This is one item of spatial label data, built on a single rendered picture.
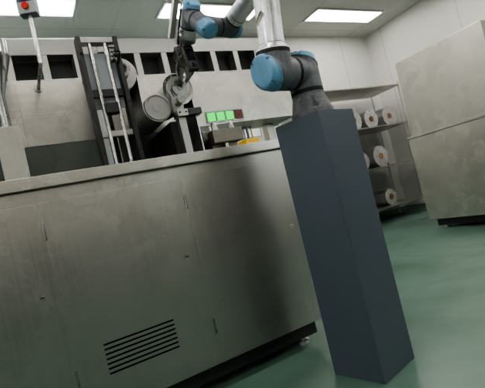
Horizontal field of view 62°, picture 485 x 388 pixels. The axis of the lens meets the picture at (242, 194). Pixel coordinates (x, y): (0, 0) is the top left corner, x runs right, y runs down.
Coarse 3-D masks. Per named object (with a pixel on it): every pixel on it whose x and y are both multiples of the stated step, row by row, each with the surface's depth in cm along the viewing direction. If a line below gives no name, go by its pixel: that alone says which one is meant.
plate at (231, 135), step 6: (240, 126) 197; (210, 132) 191; (216, 132) 191; (222, 132) 192; (228, 132) 193; (234, 132) 195; (240, 132) 197; (210, 138) 192; (216, 138) 190; (222, 138) 192; (228, 138) 193; (234, 138) 195; (240, 138) 196; (204, 144) 199; (210, 144) 194; (216, 144) 195
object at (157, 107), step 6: (150, 96) 181; (156, 96) 183; (162, 96) 184; (144, 102) 180; (150, 102) 182; (156, 102) 182; (162, 102) 184; (168, 102) 185; (144, 108) 180; (150, 108) 181; (156, 108) 182; (162, 108) 184; (168, 108) 185; (150, 114) 180; (156, 114) 182; (162, 114) 184; (168, 114) 184
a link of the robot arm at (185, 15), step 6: (186, 0) 163; (192, 0) 165; (186, 6) 163; (192, 6) 162; (198, 6) 163; (186, 12) 164; (186, 18) 164; (180, 24) 169; (186, 24) 167; (186, 30) 168; (192, 30) 169
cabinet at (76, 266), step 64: (64, 192) 135; (128, 192) 145; (192, 192) 156; (256, 192) 170; (0, 256) 124; (64, 256) 132; (128, 256) 142; (192, 256) 153; (256, 256) 166; (0, 320) 122; (64, 320) 130; (128, 320) 139; (192, 320) 149; (256, 320) 162; (0, 384) 119; (64, 384) 127; (128, 384) 136; (192, 384) 150
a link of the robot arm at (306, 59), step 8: (296, 56) 140; (304, 56) 140; (312, 56) 141; (304, 64) 138; (312, 64) 141; (304, 72) 138; (312, 72) 140; (304, 80) 139; (312, 80) 140; (320, 80) 143; (296, 88) 140; (304, 88) 140
